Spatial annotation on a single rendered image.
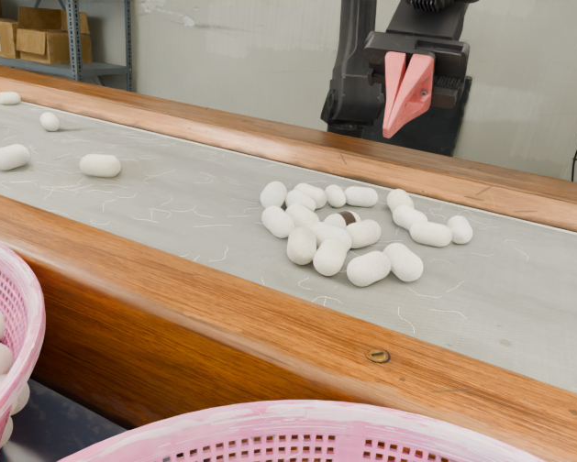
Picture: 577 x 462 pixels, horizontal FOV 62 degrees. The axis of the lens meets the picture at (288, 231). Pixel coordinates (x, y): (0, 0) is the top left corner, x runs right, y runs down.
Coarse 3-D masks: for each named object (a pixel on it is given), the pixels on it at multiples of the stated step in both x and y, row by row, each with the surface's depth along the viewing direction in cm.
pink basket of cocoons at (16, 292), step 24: (0, 264) 26; (24, 264) 25; (0, 288) 26; (24, 288) 24; (24, 312) 24; (24, 336) 22; (24, 360) 19; (0, 384) 18; (24, 384) 18; (0, 408) 17; (0, 432) 20
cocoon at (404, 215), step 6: (402, 204) 43; (396, 210) 43; (402, 210) 43; (408, 210) 42; (414, 210) 42; (396, 216) 43; (402, 216) 42; (408, 216) 42; (414, 216) 42; (420, 216) 41; (426, 216) 42; (396, 222) 43; (402, 222) 42; (408, 222) 42; (414, 222) 41; (408, 228) 42
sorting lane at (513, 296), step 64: (0, 128) 60; (64, 128) 63; (128, 128) 66; (0, 192) 41; (64, 192) 43; (128, 192) 44; (192, 192) 46; (256, 192) 48; (384, 192) 52; (192, 256) 34; (256, 256) 35; (448, 256) 39; (512, 256) 40; (576, 256) 42; (384, 320) 29; (448, 320) 30; (512, 320) 31; (576, 320) 32; (576, 384) 26
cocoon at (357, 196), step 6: (354, 186) 47; (348, 192) 47; (354, 192) 46; (360, 192) 46; (366, 192) 46; (372, 192) 46; (348, 198) 47; (354, 198) 46; (360, 198) 46; (366, 198) 46; (372, 198) 46; (354, 204) 47; (360, 204) 47; (366, 204) 47; (372, 204) 47
